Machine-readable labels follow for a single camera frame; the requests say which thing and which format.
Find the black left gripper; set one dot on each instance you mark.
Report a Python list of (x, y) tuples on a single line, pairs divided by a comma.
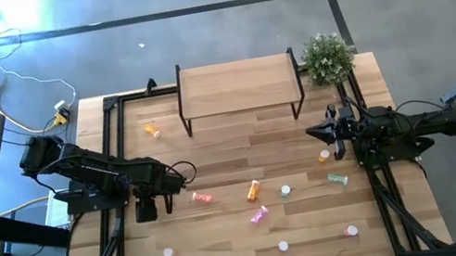
[(158, 188)]

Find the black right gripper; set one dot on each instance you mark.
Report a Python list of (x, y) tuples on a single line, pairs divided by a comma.
[(346, 128)]

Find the orange pill bottle white cap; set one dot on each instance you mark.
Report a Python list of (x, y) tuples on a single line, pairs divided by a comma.
[(253, 191), (152, 130), (323, 156)]

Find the red pill bottle white cap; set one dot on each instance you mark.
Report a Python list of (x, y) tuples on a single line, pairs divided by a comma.
[(351, 230), (201, 197), (168, 252)]

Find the teal pill bottle white cap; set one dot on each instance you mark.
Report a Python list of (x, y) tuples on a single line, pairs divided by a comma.
[(338, 179), (285, 190)]

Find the pink pill bottle white cap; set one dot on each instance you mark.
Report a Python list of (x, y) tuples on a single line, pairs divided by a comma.
[(283, 246), (259, 215)]

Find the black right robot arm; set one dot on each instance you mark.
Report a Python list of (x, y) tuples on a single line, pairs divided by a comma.
[(434, 122)]

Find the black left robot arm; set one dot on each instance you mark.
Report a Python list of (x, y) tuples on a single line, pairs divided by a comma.
[(94, 168)]

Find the small green potted plant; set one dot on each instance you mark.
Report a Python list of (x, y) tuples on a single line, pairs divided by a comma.
[(328, 58)]

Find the black clamp knob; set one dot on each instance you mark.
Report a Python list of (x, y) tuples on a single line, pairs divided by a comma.
[(150, 85)]

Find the yellow power plug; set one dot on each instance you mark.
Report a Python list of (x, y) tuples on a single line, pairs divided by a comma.
[(61, 118)]

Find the black desk beam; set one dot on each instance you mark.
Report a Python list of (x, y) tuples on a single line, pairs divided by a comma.
[(25, 232)]

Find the white power adapter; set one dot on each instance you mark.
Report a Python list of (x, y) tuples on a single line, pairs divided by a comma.
[(60, 104)]

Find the wooden shelf with black frame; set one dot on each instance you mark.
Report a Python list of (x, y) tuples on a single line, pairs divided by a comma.
[(239, 86)]

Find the black metal rig frame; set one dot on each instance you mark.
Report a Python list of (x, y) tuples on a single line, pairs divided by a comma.
[(109, 102)]

